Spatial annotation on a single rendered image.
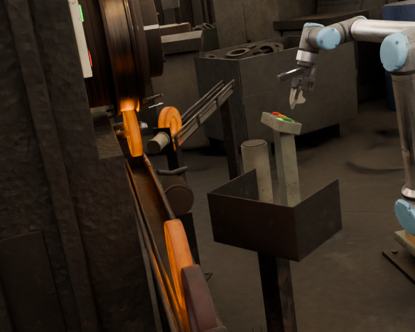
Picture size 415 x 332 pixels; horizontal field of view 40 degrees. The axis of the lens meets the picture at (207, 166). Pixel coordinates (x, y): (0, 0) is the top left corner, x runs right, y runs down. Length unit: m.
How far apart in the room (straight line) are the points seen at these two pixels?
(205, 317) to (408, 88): 1.25
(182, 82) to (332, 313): 2.67
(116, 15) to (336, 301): 1.37
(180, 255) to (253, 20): 4.97
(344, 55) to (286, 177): 1.89
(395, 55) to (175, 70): 2.74
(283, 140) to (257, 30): 3.36
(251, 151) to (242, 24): 3.65
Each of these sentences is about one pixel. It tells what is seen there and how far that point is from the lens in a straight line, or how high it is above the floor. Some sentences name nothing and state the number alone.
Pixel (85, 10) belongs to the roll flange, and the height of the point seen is 1.20.
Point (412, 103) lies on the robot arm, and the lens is 2.02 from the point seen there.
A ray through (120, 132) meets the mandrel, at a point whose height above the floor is 0.83.
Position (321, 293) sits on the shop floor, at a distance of 2.39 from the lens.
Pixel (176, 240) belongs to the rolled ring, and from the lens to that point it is 1.13.
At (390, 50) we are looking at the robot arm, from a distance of 1.98.
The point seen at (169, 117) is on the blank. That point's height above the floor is 0.75.
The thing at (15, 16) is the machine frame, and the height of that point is 1.21.
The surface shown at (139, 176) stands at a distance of 1.90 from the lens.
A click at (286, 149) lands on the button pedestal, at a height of 0.46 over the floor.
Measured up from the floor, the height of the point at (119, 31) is 1.14.
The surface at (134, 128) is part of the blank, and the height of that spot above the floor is 0.84.
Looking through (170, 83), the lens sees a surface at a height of 0.56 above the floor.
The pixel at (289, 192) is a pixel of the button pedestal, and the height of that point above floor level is 0.25.
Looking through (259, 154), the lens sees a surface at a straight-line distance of 2.59.
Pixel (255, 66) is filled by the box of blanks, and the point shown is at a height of 0.67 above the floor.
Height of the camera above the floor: 1.21
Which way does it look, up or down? 17 degrees down
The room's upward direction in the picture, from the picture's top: 8 degrees counter-clockwise
